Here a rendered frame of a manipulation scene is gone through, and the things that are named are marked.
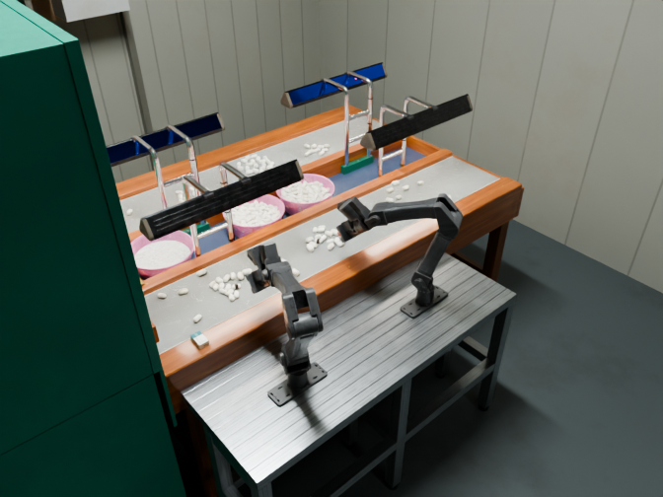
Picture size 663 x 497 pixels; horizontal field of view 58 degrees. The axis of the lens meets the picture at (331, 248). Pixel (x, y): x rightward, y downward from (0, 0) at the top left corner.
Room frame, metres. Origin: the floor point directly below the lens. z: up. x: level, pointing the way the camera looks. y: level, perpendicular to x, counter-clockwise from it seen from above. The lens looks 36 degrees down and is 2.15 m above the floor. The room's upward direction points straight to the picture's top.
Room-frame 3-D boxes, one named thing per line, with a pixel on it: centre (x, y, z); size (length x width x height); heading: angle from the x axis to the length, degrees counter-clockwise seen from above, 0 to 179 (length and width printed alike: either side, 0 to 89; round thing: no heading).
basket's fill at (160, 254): (1.88, 0.67, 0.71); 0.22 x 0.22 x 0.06
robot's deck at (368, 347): (1.66, 0.05, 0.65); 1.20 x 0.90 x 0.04; 131
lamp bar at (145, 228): (1.77, 0.36, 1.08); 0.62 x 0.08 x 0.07; 129
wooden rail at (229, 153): (2.69, 0.55, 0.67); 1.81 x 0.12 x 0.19; 129
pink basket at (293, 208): (2.34, 0.12, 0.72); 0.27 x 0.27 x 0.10
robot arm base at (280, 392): (1.27, 0.11, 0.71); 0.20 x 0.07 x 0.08; 131
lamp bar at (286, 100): (2.82, -0.03, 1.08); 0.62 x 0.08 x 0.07; 129
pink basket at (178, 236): (1.88, 0.67, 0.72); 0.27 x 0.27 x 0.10
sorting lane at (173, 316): (2.00, -0.01, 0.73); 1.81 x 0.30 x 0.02; 129
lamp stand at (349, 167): (2.76, -0.09, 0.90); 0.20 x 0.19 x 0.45; 129
